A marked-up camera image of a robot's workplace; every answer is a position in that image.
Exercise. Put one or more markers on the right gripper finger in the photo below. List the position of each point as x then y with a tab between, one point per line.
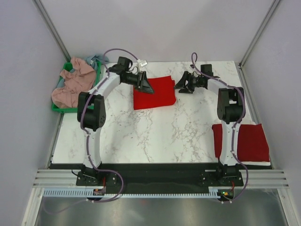
186	91
181	84

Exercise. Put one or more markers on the aluminium corner post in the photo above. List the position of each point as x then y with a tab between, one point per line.
264	24
49	23

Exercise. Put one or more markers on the bright red t shirt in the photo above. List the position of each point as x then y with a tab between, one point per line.
164	94

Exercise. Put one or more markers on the white slotted cable duct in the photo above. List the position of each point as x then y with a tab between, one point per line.
89	192

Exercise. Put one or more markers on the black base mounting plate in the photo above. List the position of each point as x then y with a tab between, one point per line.
222	172

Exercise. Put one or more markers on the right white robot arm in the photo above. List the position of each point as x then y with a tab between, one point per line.
231	107

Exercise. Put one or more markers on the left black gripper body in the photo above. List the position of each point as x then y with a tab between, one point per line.
134	80

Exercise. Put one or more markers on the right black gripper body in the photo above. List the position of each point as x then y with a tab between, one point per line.
193	82

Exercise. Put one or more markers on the aluminium frame rail front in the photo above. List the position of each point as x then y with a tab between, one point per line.
266	178

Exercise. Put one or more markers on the folded dark red t shirt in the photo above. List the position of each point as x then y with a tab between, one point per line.
247	144

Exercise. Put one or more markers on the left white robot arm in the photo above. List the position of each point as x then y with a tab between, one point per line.
91	113

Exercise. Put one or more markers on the pink t shirt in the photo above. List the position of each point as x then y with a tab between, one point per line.
81	79

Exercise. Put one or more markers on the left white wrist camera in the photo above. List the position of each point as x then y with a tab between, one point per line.
142	63

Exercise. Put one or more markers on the left aluminium corner post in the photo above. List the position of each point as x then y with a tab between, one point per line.
49	23

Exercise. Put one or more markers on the right aluminium corner post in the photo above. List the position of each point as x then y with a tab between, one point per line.
264	24

